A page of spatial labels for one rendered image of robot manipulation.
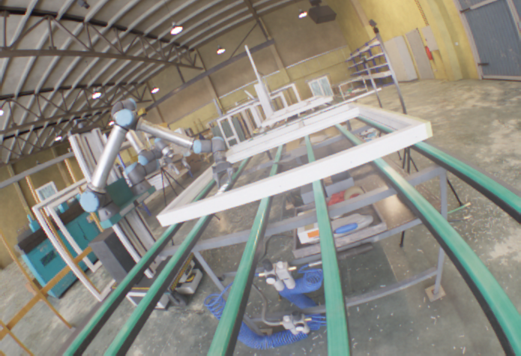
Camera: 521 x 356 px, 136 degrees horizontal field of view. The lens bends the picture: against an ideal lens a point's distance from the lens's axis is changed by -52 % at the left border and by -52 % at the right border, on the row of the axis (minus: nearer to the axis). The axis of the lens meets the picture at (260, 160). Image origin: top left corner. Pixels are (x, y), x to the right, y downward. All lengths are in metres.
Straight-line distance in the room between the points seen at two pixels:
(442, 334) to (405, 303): 0.32
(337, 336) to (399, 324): 0.98
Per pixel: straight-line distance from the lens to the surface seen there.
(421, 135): 1.05
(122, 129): 1.52
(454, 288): 1.50
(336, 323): 0.43
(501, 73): 7.09
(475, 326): 1.40
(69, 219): 4.81
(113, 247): 2.13
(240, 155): 2.05
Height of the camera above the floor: 1.24
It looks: 13 degrees down
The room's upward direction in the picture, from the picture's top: 24 degrees counter-clockwise
